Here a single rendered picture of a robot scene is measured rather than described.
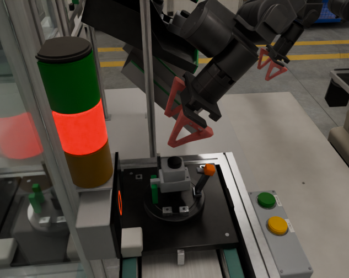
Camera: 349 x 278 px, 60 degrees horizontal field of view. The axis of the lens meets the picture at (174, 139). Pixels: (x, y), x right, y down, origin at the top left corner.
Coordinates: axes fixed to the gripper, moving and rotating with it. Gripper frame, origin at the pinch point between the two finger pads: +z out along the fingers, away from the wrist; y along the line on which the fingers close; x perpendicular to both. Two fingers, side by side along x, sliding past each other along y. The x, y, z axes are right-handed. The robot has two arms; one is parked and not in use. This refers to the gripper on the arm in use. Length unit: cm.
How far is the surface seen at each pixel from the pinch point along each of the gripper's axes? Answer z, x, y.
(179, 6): 38, 86, -407
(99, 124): -6.8, -16.8, 21.0
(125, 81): 109, 50, -247
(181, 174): 6.8, 7.8, 2.4
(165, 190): 12.2, 7.8, 2.7
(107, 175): -1.3, -12.5, 21.2
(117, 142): 35, 8, -36
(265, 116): -1, 51, -48
